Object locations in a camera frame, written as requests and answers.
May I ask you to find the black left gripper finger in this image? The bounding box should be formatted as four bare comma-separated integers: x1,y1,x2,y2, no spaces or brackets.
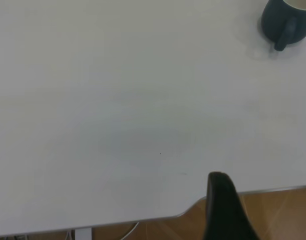
202,171,261,240

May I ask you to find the dark grey ceramic mug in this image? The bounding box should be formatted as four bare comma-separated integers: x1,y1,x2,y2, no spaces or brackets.
260,0,306,52

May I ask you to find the white table leg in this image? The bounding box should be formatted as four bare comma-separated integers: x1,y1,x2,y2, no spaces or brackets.
74,227,94,240

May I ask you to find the white cable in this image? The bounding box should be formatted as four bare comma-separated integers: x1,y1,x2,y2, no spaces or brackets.
120,221,140,240

